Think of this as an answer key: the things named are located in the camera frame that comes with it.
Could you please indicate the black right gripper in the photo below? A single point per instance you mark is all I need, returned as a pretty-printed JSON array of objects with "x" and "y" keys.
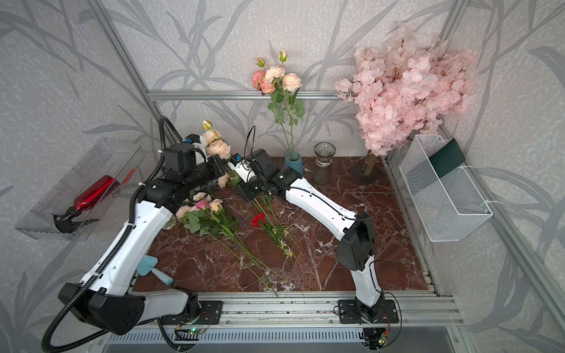
[{"x": 246, "y": 195}]

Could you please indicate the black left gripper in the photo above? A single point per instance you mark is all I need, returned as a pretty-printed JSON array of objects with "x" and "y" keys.
[{"x": 214, "y": 162}]

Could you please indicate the peach single rose stem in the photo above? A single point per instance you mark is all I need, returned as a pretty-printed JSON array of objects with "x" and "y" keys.
[{"x": 216, "y": 145}]

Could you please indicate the peach rose spray stem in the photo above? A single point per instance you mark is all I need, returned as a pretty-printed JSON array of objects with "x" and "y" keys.
[{"x": 299, "y": 105}]

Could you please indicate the pink rose spray stem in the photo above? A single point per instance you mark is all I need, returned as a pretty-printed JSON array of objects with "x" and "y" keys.
[{"x": 280, "y": 87}]

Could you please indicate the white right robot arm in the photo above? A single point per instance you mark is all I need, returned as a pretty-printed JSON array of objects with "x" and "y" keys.
[{"x": 355, "y": 232}]

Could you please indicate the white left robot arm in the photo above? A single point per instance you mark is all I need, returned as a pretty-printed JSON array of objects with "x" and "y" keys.
[{"x": 102, "y": 298}]

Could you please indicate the teal ceramic vase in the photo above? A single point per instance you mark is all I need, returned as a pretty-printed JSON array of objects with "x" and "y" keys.
[{"x": 294, "y": 160}]

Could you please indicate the clear glass vase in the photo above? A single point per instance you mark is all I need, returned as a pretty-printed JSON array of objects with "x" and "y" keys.
[{"x": 324, "y": 152}]

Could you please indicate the magenta rose bud stem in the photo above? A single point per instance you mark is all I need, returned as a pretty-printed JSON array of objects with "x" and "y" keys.
[{"x": 217, "y": 222}]

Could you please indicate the red carnation stem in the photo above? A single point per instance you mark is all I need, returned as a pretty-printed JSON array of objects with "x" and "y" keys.
[{"x": 277, "y": 233}]

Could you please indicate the pink white peony stem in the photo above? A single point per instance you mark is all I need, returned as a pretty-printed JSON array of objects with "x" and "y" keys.
[{"x": 185, "y": 207}]

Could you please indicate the red spray bottle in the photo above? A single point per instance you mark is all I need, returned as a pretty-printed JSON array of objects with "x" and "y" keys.
[{"x": 87, "y": 200}]

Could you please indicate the pink cherry blossom tree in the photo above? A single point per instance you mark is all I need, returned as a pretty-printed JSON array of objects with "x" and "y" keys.
[{"x": 405, "y": 87}]

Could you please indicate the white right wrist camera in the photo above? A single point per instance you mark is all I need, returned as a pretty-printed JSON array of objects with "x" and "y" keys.
[{"x": 241, "y": 167}]

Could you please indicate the teal handled scraper tool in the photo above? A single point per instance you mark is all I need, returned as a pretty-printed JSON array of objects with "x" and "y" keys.
[{"x": 147, "y": 265}]

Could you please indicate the clear plastic wall bin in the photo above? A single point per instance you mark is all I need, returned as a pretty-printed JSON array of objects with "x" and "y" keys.
[{"x": 117, "y": 159}]

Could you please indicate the white wire mesh basket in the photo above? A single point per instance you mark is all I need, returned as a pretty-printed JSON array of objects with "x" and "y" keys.
[{"x": 449, "y": 208}]

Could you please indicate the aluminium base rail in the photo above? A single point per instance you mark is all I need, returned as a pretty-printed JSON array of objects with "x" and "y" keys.
[{"x": 320, "y": 309}]

